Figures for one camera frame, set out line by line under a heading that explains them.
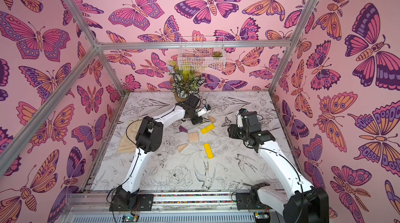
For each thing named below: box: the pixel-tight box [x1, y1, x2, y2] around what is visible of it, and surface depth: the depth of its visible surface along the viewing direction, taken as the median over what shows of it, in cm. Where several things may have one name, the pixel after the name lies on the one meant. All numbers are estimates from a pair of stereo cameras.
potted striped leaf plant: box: [167, 60, 206, 102], surface depth 97 cm
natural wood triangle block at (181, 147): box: [177, 143, 189, 154], surface depth 92 cm
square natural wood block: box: [188, 131, 199, 143], surface depth 98 cm
